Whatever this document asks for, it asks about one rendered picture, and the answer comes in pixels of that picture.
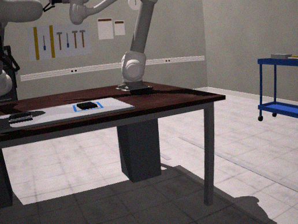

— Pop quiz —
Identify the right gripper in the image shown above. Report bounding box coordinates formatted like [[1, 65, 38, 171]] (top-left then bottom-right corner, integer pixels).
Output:
[[0, 36, 20, 88]]

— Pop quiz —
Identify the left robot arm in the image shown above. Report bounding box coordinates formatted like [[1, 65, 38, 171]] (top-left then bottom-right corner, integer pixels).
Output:
[[62, 0, 158, 90]]

